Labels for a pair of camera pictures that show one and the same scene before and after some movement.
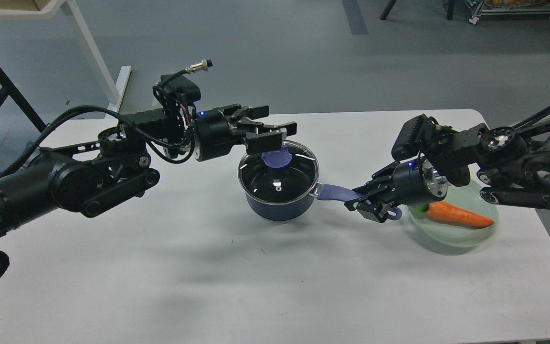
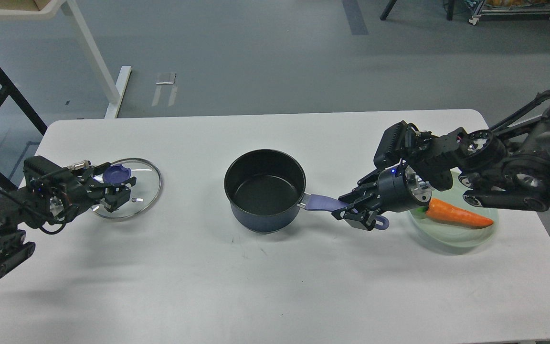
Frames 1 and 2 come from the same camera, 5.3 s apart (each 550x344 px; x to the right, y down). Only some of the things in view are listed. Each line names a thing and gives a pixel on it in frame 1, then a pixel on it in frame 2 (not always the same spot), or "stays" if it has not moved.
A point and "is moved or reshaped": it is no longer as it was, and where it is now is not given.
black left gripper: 216,134 -> 77,188
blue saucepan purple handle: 344,192 -> 318,202
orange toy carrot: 453,215 stays
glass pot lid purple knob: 278,159 is moved or reshaped
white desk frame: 55,8 stays
